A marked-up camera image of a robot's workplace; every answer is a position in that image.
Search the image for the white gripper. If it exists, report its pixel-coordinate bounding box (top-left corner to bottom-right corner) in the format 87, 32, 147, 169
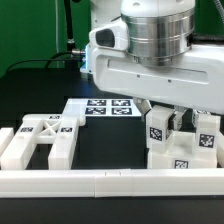
89, 45, 224, 131

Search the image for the white chair seat plate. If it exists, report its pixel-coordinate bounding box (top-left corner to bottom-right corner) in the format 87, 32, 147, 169
147, 131, 217, 169

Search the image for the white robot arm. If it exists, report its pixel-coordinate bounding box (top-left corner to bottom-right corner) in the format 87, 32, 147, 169
81, 0, 224, 131

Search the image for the white marker base sheet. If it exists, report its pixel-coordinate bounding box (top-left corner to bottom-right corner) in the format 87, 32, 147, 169
62, 98, 141, 117

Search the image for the white U-shaped fence frame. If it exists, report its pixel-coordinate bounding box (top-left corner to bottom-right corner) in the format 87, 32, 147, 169
0, 126, 224, 199

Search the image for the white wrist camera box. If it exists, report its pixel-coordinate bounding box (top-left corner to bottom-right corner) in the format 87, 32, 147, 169
89, 18, 129, 51

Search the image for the black cable bundle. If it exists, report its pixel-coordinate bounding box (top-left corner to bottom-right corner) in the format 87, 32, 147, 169
6, 0, 88, 73

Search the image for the white chair back frame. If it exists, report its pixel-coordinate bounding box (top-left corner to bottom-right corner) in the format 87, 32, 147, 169
0, 114, 86, 170

